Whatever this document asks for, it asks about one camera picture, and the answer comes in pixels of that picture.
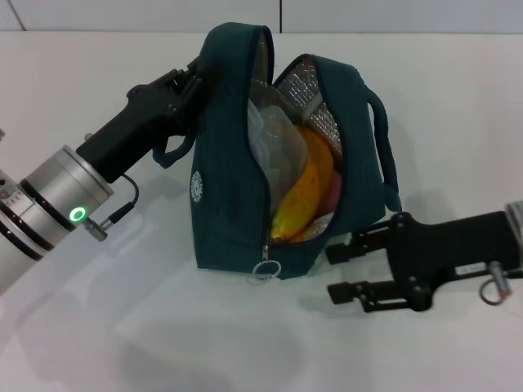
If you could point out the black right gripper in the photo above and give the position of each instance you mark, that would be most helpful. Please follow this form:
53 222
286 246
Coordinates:
449 249

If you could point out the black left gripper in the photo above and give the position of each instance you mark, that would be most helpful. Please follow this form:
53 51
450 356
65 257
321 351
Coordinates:
130 126

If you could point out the pink peach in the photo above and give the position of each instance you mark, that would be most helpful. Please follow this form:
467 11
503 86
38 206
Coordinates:
334 192

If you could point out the dark blue fabric lunch bag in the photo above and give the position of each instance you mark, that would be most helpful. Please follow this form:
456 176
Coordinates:
229 183

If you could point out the clear blue-rimmed food container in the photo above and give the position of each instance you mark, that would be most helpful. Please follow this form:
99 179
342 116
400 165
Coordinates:
278 139

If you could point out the yellow banana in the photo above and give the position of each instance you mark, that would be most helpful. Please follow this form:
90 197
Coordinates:
306 183

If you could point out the white silver robot right arm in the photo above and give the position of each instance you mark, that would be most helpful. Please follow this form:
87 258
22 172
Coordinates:
515 220

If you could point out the white tablecloth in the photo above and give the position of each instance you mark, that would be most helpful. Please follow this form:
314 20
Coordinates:
204 335

